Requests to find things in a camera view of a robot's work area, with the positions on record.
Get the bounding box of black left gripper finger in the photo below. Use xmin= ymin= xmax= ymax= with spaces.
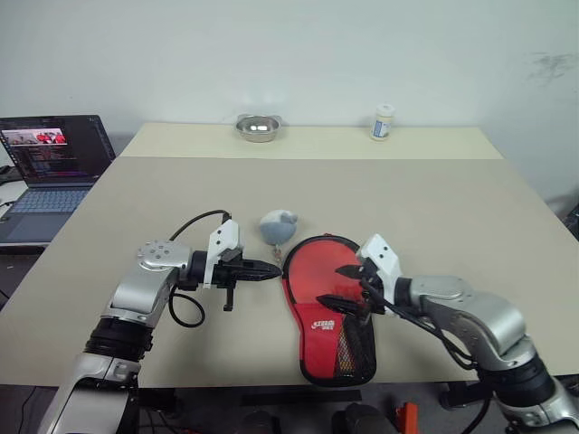
xmin=243 ymin=269 xmax=283 ymax=284
xmin=242 ymin=259 xmax=282 ymax=274

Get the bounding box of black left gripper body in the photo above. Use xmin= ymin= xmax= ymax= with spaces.
xmin=211 ymin=250 xmax=249 ymax=315

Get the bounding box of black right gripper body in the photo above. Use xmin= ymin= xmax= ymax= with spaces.
xmin=358 ymin=260 xmax=386 ymax=324

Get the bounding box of black and red paddle case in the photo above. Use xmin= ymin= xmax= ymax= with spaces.
xmin=280 ymin=232 xmax=379 ymax=388

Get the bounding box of grey plush ball keychain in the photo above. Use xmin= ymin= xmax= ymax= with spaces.
xmin=258 ymin=208 xmax=300 ymax=269

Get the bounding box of dark rounded shape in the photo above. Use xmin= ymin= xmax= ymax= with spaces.
xmin=331 ymin=402 xmax=395 ymax=434

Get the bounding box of small orange object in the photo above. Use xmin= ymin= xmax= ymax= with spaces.
xmin=394 ymin=401 xmax=420 ymax=427

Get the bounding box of stainless steel bowl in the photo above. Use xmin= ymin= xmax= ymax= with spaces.
xmin=233 ymin=113 xmax=284 ymax=145

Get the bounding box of white jar with blue label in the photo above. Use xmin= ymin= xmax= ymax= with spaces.
xmin=368 ymin=102 xmax=395 ymax=142

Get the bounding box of open blue-grey laptop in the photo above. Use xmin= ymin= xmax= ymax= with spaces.
xmin=0 ymin=114 xmax=117 ymax=246

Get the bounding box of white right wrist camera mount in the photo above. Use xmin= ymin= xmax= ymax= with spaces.
xmin=356 ymin=232 xmax=404 ymax=309

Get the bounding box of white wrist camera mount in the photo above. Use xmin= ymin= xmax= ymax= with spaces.
xmin=202 ymin=218 xmax=246 ymax=291
xmin=356 ymin=232 xmax=404 ymax=309

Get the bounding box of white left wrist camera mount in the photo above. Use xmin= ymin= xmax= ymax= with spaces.
xmin=202 ymin=218 xmax=246 ymax=291

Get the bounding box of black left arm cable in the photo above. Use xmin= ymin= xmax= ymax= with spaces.
xmin=167 ymin=209 xmax=233 ymax=328

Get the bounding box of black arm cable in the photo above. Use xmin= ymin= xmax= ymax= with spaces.
xmin=365 ymin=283 xmax=481 ymax=370
xmin=167 ymin=209 xmax=233 ymax=328

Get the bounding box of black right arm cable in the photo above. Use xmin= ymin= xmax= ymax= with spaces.
xmin=365 ymin=283 xmax=481 ymax=370

